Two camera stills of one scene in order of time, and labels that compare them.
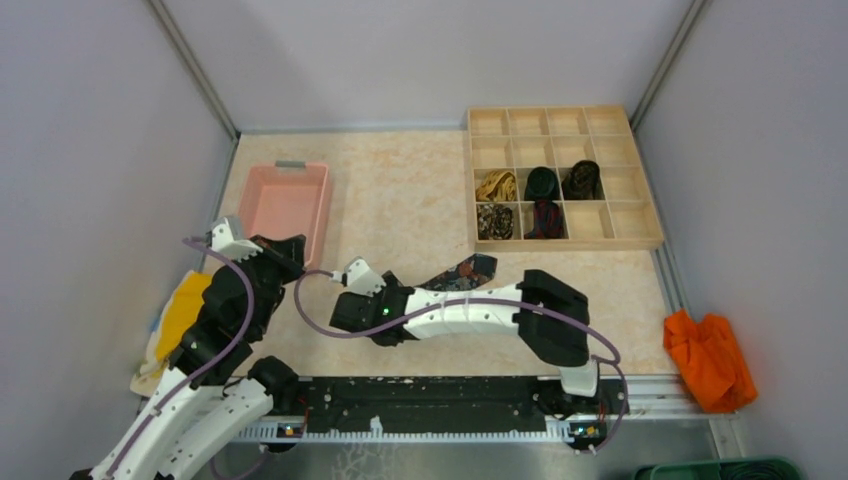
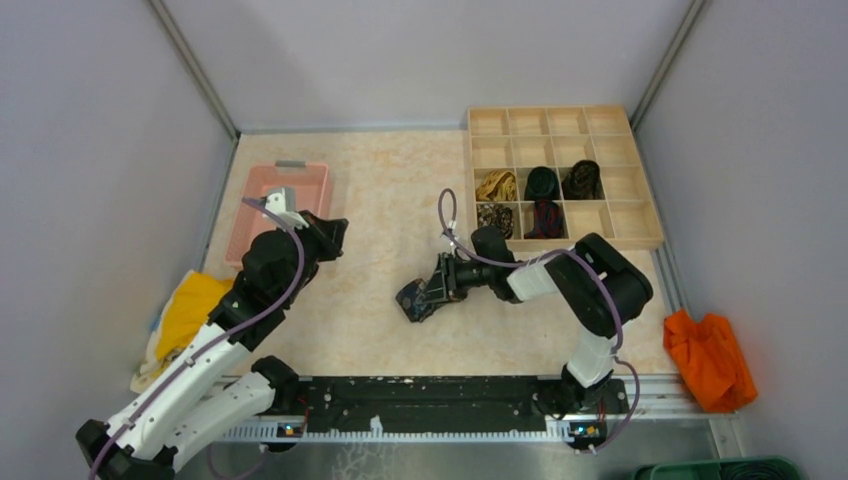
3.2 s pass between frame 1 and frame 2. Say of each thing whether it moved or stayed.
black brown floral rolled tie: stayed
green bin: stayed
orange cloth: stayed
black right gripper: moved
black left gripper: moved
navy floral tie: moved
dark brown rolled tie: stayed
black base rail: stayed
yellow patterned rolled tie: stayed
